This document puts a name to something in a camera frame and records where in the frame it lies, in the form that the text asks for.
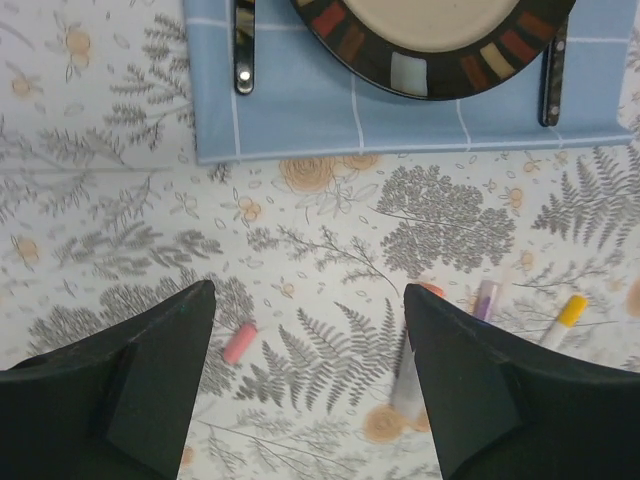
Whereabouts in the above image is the light blue checked placemat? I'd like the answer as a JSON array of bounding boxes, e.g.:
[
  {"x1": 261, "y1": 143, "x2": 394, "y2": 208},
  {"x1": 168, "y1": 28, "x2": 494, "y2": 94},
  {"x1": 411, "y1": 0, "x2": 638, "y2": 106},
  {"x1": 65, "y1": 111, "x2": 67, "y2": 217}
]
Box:
[{"x1": 184, "y1": 1, "x2": 639, "y2": 165}]

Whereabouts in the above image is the pink pen cap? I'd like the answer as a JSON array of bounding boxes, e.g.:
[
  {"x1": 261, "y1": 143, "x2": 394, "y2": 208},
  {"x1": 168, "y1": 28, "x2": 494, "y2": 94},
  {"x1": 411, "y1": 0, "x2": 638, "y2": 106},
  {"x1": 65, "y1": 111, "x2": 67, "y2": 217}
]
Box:
[{"x1": 223, "y1": 323, "x2": 258, "y2": 365}]

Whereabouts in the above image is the white marker with yellow tip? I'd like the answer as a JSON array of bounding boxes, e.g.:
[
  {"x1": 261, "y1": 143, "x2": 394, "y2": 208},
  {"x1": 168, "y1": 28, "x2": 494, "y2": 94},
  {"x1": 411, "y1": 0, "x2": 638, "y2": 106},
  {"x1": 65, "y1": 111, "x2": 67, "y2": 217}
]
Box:
[{"x1": 539, "y1": 322, "x2": 571, "y2": 350}]

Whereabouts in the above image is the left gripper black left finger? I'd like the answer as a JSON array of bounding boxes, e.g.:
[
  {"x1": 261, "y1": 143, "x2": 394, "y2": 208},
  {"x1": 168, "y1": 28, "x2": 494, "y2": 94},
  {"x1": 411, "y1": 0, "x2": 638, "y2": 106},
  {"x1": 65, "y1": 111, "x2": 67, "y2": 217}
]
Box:
[{"x1": 1, "y1": 280, "x2": 215, "y2": 479}]

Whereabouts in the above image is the grey marker with red tip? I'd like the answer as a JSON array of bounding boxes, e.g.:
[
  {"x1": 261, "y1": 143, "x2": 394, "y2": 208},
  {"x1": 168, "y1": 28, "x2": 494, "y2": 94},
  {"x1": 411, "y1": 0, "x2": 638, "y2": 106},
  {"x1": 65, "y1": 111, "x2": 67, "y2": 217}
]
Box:
[{"x1": 390, "y1": 338, "x2": 425, "y2": 422}]

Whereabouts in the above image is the black handled table knife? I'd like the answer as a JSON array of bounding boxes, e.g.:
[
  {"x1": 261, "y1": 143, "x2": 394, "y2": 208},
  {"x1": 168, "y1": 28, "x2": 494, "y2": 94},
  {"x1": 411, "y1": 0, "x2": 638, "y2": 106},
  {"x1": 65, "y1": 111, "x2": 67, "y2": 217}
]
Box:
[{"x1": 538, "y1": 19, "x2": 569, "y2": 128}]

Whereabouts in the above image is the dark striped rim dinner plate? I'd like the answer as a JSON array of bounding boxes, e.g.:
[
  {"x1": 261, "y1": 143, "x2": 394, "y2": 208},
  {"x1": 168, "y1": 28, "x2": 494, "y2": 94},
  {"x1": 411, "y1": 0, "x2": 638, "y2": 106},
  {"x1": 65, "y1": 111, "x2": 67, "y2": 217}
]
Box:
[{"x1": 292, "y1": 0, "x2": 574, "y2": 101}]

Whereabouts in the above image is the black handled fork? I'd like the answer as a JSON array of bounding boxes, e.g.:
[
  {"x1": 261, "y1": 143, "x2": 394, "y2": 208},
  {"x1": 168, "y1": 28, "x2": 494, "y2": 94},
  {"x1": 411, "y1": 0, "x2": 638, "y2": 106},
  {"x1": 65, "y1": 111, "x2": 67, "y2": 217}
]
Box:
[{"x1": 233, "y1": 0, "x2": 256, "y2": 95}]

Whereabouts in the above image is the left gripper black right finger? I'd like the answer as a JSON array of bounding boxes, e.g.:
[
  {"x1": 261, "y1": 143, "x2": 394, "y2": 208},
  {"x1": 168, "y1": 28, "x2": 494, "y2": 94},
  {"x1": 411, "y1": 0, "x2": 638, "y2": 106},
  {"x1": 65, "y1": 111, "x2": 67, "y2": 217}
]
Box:
[{"x1": 404, "y1": 284, "x2": 639, "y2": 479}]

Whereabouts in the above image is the orange pen cap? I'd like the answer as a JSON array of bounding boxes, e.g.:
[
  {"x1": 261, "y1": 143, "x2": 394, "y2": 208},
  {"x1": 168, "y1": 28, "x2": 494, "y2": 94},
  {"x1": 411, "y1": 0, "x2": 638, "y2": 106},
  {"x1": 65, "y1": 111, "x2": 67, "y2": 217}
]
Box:
[{"x1": 420, "y1": 282, "x2": 445, "y2": 298}]

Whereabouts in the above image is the purple pen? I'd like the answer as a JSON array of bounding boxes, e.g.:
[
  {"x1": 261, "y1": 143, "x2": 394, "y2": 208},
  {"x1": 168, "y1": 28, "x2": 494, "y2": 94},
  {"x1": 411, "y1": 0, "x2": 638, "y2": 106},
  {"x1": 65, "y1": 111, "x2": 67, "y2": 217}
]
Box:
[{"x1": 473, "y1": 279, "x2": 502, "y2": 322}]

